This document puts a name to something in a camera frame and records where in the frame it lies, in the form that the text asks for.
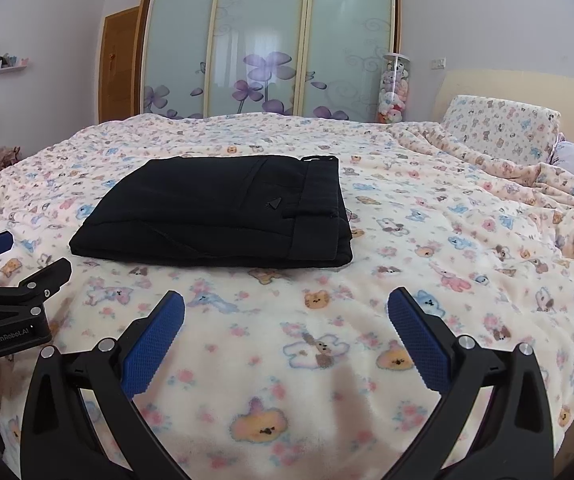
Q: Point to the black pants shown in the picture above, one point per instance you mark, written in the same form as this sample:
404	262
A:
207	210

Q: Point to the clear tube of plush toys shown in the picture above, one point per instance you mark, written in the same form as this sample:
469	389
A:
394	90

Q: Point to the pile of plush toys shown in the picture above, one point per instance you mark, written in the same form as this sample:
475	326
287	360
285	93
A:
3	160

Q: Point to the beige bed headboard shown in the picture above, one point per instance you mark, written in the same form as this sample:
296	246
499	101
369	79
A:
517	87

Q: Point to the white wall socket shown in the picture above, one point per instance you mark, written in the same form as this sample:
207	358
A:
438	63

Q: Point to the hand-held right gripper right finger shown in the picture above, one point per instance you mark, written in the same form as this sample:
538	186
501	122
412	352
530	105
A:
417	340

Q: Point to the wooden door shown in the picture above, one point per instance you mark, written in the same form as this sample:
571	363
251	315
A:
119	65

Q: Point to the wall shelf with figurines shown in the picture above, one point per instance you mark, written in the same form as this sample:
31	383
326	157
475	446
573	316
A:
11	64

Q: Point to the frosted glass sliding wardrobe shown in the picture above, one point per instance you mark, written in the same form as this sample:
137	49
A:
267	35

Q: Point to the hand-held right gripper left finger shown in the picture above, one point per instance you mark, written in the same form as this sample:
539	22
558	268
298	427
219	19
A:
154	342

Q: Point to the bear print pillow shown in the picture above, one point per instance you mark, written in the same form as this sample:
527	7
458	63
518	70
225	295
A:
497	125

